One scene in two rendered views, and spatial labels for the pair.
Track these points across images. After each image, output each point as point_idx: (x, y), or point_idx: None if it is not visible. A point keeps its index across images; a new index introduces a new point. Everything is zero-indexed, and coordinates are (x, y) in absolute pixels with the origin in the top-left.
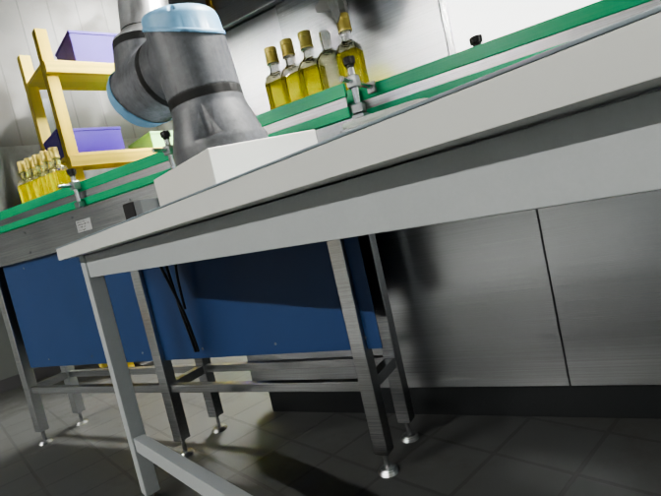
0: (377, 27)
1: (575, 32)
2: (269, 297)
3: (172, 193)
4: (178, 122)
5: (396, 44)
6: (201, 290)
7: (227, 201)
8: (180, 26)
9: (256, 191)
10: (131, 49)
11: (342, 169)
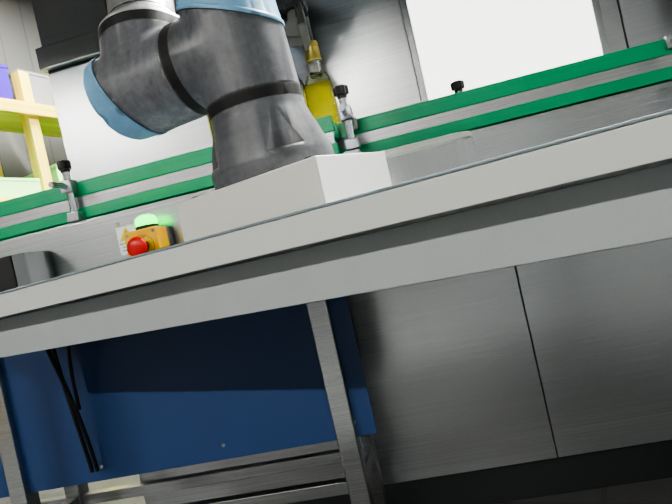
0: (338, 62)
1: (569, 85)
2: (216, 382)
3: (219, 220)
4: (237, 126)
5: (361, 83)
6: (105, 381)
7: (365, 220)
8: (249, 6)
9: (431, 203)
10: (141, 31)
11: (609, 167)
